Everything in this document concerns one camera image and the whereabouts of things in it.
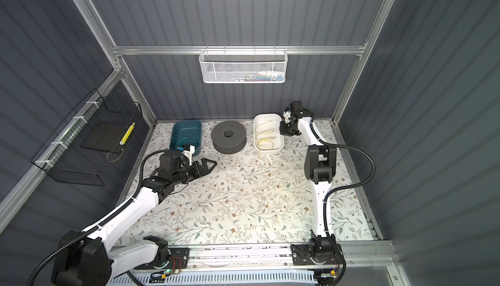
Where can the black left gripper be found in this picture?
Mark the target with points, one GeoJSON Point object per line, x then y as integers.
{"type": "Point", "coordinates": [198, 172]}

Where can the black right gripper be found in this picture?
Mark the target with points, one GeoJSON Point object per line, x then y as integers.
{"type": "Point", "coordinates": [284, 130]}

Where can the grey perforated cable spool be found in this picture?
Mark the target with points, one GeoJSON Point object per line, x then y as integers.
{"type": "Point", "coordinates": [229, 137]}

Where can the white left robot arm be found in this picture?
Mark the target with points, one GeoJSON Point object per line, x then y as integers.
{"type": "Point", "coordinates": [89, 257]}

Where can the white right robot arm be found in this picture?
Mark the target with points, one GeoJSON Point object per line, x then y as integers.
{"type": "Point", "coordinates": [319, 169]}

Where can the white plastic tub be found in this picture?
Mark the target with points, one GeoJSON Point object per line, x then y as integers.
{"type": "Point", "coordinates": [266, 135]}

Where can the teal plastic tub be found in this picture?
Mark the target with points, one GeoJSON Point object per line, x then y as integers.
{"type": "Point", "coordinates": [186, 132]}

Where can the items in white basket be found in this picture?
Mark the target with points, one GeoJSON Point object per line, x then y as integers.
{"type": "Point", "coordinates": [266, 76]}

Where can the black flat pad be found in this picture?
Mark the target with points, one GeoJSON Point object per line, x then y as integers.
{"type": "Point", "coordinates": [104, 137]}

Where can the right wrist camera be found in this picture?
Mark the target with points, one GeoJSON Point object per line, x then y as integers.
{"type": "Point", "coordinates": [287, 115]}

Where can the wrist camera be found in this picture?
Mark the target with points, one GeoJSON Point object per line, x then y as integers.
{"type": "Point", "coordinates": [188, 152]}
{"type": "Point", "coordinates": [287, 115]}

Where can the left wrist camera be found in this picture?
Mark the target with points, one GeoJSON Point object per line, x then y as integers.
{"type": "Point", "coordinates": [188, 152]}

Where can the white wire wall basket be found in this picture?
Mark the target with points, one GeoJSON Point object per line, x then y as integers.
{"type": "Point", "coordinates": [223, 67]}

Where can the black wire wall basket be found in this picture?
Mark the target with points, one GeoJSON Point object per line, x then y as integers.
{"type": "Point", "coordinates": [86, 151]}

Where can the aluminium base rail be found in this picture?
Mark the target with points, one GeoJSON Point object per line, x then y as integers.
{"type": "Point", "coordinates": [352, 263]}

